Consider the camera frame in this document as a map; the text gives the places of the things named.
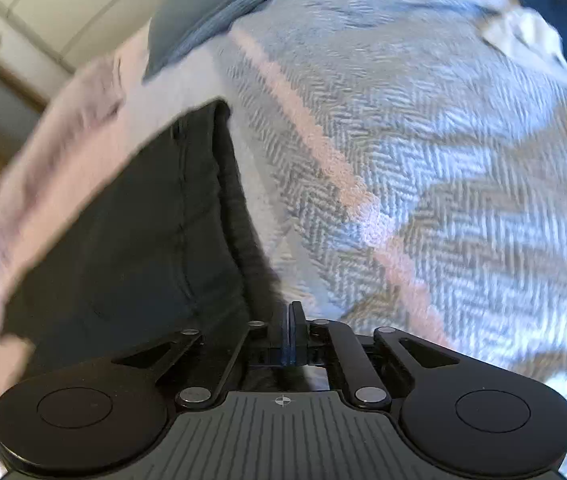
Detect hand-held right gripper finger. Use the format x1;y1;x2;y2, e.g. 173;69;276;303
289;302;465;409
111;303;290;409

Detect black pants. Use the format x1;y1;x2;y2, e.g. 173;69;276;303
0;97;314;397

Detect herringbone pastel blanket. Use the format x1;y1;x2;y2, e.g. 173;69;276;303
213;0;567;480

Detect pink bed sheet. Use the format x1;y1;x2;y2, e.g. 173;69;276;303
0;24;284;397

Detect blue pillow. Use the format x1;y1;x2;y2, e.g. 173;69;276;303
142;0;314;82

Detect white cloth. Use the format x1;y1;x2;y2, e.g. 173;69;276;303
481;7;567;70

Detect white wardrobe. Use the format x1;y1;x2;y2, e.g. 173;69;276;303
0;0;199;107

